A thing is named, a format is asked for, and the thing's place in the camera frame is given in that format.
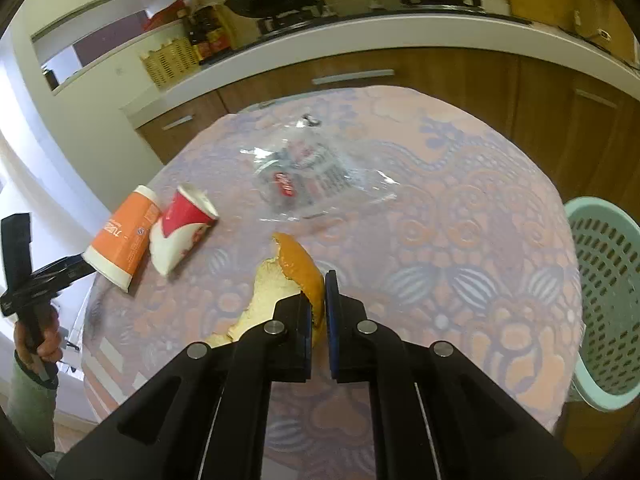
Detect clear plastic bag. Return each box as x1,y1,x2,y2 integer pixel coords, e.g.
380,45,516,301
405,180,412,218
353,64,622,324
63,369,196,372
240,114,400,222

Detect teal plastic trash basket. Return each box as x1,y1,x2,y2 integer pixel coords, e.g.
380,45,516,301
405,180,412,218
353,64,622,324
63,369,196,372
565,197,639,412

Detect brown slow cooker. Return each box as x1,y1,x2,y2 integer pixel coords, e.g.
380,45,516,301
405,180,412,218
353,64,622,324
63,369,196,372
573,0,636,63

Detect left forearm green sleeve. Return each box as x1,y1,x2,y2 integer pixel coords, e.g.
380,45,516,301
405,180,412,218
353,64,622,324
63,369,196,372
6,352,58,462

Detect woven basket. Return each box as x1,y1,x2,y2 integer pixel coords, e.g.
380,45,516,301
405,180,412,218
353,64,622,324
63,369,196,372
141,37,200,90

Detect orange paper cup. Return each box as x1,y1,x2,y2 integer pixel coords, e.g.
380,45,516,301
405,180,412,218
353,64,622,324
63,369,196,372
82,185,160,292

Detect black gas stove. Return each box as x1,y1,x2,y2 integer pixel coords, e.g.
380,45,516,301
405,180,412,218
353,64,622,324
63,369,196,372
219,0,534,53

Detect orange peel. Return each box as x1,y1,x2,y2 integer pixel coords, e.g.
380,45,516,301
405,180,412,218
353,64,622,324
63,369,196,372
205,232,326,348

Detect left hand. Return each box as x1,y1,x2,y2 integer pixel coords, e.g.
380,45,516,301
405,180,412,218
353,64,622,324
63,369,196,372
14,304,63,370

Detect red paper cup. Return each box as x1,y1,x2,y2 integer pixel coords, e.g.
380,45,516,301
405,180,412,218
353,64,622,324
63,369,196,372
150,183,219,278

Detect dark sauce bottles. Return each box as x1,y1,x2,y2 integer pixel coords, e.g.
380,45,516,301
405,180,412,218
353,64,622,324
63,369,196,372
186,6,232,65

